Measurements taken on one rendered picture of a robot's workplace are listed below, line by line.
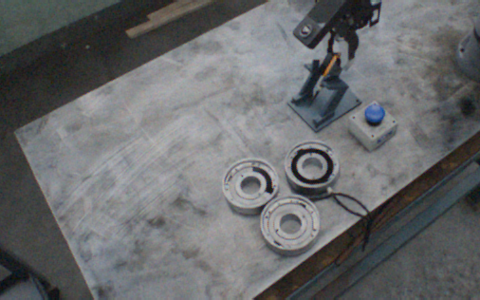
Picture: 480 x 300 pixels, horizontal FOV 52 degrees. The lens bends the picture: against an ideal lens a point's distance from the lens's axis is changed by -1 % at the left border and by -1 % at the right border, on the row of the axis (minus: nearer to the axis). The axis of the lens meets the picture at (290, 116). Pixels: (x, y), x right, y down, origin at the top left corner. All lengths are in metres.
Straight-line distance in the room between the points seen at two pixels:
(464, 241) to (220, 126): 1.08
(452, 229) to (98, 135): 1.25
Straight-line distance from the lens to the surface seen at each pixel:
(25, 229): 2.07
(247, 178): 0.95
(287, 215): 0.91
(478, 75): 1.15
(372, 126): 0.99
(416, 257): 1.79
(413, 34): 1.23
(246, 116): 1.06
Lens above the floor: 1.64
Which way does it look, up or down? 54 degrees down
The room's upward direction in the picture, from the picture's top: 3 degrees counter-clockwise
